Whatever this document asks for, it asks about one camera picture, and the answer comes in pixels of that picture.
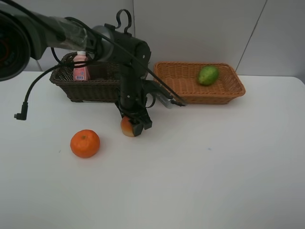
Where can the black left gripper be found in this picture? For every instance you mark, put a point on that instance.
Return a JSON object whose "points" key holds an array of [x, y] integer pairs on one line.
{"points": [[132, 98]]}

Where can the round bread bun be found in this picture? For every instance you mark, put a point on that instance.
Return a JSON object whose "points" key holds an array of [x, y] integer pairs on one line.
{"points": [[127, 126]]}

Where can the orange mandarin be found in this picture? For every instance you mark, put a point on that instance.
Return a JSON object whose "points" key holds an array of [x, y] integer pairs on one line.
{"points": [[85, 143]]}

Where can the purple translucent cup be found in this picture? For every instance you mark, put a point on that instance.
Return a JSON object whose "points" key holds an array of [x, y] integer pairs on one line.
{"points": [[98, 71]]}

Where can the pink bottle white cap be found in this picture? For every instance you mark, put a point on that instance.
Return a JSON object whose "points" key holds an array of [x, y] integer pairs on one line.
{"points": [[82, 73]]}

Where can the green lime fruit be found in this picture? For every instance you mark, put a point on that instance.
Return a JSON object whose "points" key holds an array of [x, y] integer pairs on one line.
{"points": [[208, 75]]}

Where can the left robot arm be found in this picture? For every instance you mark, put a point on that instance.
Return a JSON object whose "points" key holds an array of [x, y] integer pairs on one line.
{"points": [[25, 35]]}

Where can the dark brown wicker basket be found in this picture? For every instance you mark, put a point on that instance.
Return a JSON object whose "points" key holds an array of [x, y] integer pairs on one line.
{"points": [[97, 91]]}

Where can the light orange wicker basket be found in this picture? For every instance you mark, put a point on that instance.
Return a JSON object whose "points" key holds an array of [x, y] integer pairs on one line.
{"points": [[181, 77]]}

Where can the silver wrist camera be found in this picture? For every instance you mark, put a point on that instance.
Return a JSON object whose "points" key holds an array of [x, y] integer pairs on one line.
{"points": [[164, 98]]}

